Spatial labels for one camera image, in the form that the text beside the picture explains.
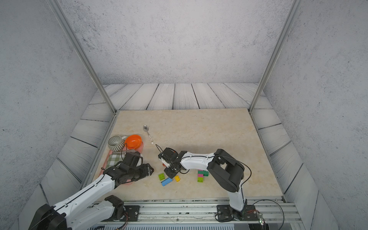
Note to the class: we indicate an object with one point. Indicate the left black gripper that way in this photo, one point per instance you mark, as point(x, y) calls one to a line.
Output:
point(147, 171)

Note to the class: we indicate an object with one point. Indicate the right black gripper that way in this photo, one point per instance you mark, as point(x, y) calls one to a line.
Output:
point(169, 175)

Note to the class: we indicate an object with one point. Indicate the dark green lego brick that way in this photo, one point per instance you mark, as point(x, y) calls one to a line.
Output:
point(203, 173)

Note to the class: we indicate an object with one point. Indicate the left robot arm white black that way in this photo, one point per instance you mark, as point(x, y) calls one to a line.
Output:
point(75, 212)

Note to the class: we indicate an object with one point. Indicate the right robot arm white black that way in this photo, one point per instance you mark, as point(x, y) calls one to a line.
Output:
point(227, 171)

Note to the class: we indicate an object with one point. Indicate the long blue lego brick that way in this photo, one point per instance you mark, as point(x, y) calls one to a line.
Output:
point(166, 181)

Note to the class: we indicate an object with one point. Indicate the lime lego brick left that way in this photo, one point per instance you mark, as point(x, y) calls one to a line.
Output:
point(161, 176)

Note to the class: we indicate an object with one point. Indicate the pink tray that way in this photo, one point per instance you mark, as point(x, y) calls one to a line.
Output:
point(120, 173)

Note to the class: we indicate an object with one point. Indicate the orange plastic bowl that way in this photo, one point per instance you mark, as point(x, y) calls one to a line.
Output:
point(134, 142)

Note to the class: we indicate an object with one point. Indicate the green checkered cloth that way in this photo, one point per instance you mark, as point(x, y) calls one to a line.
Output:
point(113, 159)

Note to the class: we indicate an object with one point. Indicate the metal spoon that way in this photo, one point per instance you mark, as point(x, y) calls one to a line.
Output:
point(146, 129)

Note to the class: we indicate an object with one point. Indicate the grey ribbed cup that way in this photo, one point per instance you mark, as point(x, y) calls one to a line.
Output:
point(116, 143)

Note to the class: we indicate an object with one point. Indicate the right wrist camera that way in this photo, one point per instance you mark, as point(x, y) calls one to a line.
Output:
point(168, 156)

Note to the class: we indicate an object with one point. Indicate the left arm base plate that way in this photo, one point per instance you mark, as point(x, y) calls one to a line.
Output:
point(130, 212)

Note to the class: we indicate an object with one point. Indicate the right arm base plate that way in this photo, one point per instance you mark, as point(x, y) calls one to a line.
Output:
point(225, 213)

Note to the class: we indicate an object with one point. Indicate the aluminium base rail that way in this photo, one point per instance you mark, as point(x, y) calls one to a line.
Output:
point(273, 210)

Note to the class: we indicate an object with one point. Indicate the left frame post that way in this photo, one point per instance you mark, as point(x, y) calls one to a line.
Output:
point(65, 25)

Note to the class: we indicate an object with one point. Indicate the frame post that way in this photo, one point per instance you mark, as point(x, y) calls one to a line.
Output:
point(65, 25)
point(296, 5)

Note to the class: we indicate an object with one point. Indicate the right frame post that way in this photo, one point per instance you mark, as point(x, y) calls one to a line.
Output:
point(296, 5)

